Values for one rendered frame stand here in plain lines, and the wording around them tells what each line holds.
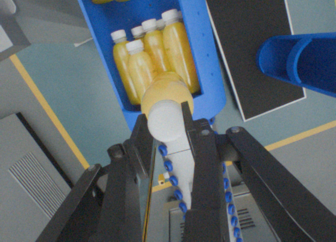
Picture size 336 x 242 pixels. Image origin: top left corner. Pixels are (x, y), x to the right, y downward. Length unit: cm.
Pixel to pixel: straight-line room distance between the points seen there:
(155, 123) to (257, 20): 146
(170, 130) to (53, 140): 196
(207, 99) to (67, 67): 152
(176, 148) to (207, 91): 41
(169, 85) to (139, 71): 26
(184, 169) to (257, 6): 120
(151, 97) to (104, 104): 157
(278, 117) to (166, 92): 181
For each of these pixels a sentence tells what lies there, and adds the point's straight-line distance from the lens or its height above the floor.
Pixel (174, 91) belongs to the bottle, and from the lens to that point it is 23.
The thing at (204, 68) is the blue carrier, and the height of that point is 120.
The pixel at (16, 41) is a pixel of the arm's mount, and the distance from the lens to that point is 71.
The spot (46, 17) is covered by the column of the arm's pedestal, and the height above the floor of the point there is 77.
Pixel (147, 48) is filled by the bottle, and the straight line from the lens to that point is 54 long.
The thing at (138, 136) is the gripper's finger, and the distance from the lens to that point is 16.
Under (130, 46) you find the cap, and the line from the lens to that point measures 50.
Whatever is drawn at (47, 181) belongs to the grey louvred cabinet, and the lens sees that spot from 204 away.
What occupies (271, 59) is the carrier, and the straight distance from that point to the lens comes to 165.
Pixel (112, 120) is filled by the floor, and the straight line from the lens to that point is 182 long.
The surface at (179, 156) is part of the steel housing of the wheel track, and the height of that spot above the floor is 93.
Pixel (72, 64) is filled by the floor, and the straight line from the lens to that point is 181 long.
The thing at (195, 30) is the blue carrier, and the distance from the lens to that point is 43.
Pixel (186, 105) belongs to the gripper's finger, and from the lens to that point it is 19.
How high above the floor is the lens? 163
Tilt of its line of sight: 70 degrees down
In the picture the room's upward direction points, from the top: 180 degrees counter-clockwise
